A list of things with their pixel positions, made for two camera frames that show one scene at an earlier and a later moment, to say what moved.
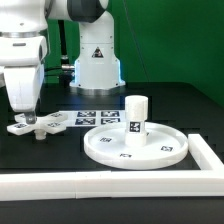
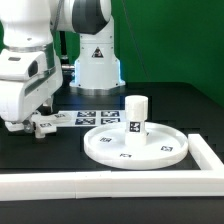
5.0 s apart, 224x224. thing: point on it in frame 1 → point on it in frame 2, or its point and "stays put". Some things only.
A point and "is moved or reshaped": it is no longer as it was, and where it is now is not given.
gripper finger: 31,117 → 27,126
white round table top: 107,146 stays put
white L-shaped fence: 154,183 stays put
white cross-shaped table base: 48,123 is moved or reshaped
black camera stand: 67,70 stays put
